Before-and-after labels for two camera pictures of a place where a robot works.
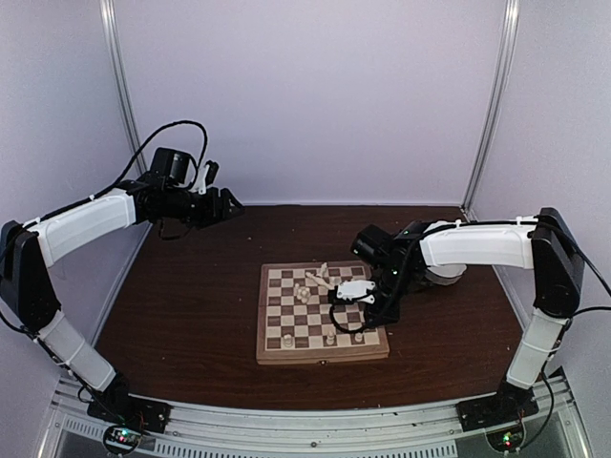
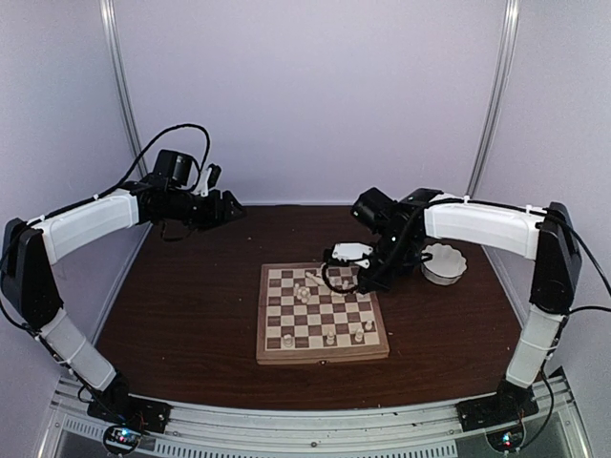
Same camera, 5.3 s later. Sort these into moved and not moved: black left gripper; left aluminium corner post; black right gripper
Moved: black right gripper
Not moved: black left gripper; left aluminium corner post
